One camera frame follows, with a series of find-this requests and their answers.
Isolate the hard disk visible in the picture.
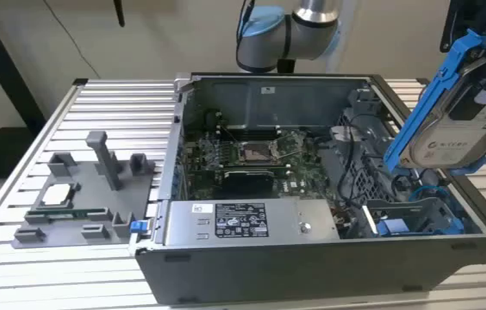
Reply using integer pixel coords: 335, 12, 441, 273
387, 28, 486, 177

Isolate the black disk wire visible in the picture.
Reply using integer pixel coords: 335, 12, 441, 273
391, 174, 411, 200

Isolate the grey metal disk bay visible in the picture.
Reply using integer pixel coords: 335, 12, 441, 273
318, 87, 485, 240

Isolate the black RAM slot bank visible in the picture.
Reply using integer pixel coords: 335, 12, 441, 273
219, 126, 282, 142

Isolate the metal socket cover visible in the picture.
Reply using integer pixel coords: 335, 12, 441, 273
275, 132, 305, 160

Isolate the green motherboard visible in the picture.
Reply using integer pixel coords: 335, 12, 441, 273
180, 127, 342, 203

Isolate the blue plastic bay tab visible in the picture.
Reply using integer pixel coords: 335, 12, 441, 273
375, 218, 411, 236

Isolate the CPU socket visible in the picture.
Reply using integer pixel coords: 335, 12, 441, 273
236, 141, 279, 163

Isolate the black graphics card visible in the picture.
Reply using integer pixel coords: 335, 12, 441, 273
220, 168, 277, 200

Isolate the black hanging antenna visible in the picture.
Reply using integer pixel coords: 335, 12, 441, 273
112, 0, 127, 27

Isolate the dark grey PC case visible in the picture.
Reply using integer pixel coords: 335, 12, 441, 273
128, 72, 486, 306

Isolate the silver power supply unit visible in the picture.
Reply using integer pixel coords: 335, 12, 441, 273
162, 198, 342, 243

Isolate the grey plastic parts rack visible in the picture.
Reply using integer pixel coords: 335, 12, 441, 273
12, 130, 159, 249

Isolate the green RAM stick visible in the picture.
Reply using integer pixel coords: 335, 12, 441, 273
28, 209, 110, 220

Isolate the silver CPU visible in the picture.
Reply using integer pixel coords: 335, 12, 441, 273
41, 185, 75, 207

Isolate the long black case cable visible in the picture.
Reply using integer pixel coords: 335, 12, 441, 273
338, 112, 383, 207

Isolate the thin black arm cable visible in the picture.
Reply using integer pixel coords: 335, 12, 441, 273
236, 0, 258, 36

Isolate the thin wire on wall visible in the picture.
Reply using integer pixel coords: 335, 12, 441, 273
47, 0, 103, 79

